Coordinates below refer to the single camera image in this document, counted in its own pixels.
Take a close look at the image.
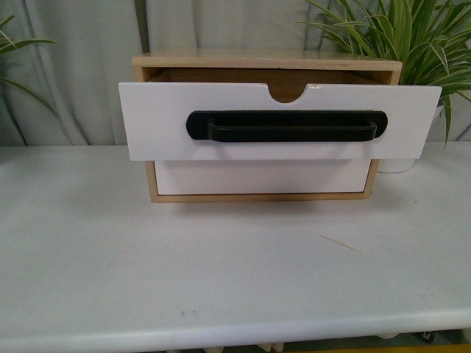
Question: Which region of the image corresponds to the white drawer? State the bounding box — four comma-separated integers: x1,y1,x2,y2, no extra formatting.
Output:
118,82,441,161
155,159,370,195

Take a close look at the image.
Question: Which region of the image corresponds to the wooden toothpick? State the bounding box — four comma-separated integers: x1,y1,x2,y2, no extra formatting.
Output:
318,235,363,254

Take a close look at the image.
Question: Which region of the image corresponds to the green plant right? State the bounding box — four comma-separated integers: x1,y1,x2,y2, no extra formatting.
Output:
305,1,470,139

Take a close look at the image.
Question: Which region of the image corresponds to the green plant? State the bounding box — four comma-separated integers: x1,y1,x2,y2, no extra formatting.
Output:
305,1,470,139
1,15,59,126

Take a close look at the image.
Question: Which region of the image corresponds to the green plant left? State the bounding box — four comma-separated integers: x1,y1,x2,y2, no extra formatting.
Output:
1,15,59,126

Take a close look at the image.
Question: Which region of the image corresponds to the black drawer handle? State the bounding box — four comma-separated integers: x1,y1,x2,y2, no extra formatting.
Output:
186,110,389,143

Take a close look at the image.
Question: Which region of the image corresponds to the wooden drawer cabinet frame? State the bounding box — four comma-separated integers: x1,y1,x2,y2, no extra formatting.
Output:
132,49,401,203

